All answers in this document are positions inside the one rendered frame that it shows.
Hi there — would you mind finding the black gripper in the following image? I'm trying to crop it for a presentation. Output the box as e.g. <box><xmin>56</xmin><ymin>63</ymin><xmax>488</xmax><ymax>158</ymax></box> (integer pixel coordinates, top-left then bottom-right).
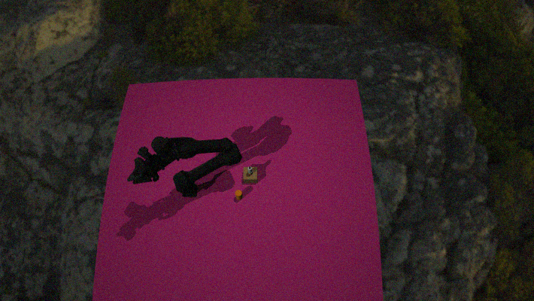
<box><xmin>127</xmin><ymin>154</ymin><xmax>166</xmax><ymax>184</ymax></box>

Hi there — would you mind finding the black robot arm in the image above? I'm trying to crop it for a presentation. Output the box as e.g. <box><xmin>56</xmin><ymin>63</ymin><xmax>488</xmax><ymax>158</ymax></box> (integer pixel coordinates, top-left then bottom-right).
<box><xmin>137</xmin><ymin>136</ymin><xmax>242</xmax><ymax>197</ymax></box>

